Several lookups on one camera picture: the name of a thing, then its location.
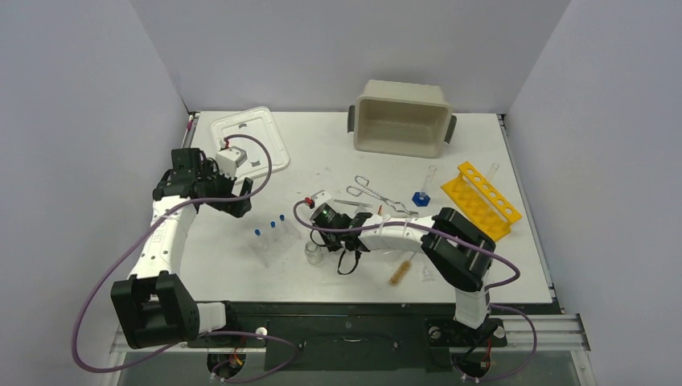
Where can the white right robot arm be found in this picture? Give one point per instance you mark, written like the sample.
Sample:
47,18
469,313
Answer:
453,245

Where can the small glass jar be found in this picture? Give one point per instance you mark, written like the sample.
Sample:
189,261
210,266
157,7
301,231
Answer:
314,253

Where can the metal tweezers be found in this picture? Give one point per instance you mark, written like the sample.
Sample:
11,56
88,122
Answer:
352,203

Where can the beige plastic tub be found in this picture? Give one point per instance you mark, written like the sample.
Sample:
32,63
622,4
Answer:
400,118

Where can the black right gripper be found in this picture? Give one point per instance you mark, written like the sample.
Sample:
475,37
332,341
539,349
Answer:
341,234

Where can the graduated cylinder blue base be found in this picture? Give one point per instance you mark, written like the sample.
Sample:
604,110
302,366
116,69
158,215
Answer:
421,197

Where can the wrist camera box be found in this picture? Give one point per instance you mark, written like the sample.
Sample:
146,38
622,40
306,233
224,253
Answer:
229,158
318,199

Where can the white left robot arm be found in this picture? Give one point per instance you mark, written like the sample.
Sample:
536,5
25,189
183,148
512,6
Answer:
153,306

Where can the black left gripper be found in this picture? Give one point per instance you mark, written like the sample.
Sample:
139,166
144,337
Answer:
211,170

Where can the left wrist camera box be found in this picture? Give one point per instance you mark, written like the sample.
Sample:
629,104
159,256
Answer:
229,158

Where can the clear glass funnel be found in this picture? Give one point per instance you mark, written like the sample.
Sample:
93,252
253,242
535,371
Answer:
426,274

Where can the yellow test tube rack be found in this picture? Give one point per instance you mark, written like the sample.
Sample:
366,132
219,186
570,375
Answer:
481,202

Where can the metal crucible tongs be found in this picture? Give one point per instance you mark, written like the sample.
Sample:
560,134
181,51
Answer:
361,186

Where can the test tube brush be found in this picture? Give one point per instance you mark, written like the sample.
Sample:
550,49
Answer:
402,270

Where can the large clear test tube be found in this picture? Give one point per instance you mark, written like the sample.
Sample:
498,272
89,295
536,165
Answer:
492,172

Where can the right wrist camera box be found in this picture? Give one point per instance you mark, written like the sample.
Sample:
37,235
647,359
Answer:
318,199

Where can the white plastic tub lid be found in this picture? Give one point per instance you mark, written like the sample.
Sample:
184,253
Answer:
256,132

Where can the black base frame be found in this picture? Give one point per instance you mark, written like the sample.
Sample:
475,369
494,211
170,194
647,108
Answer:
365,336

